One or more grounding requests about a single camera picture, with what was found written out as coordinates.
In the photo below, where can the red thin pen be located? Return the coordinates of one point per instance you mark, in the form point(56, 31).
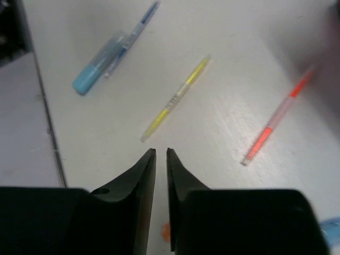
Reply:
point(277, 116)

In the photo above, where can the blue thin pen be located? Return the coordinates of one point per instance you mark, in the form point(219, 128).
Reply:
point(132, 38)

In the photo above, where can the yellow thin pen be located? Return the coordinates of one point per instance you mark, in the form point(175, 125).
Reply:
point(154, 125)

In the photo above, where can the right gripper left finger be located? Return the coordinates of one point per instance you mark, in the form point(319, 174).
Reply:
point(112, 219)

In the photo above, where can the blue utility knife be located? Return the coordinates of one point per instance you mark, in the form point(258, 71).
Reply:
point(331, 231)

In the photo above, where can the blue capped highlighter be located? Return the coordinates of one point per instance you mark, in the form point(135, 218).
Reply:
point(93, 70)

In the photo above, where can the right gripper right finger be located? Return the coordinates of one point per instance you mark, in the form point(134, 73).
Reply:
point(238, 221)

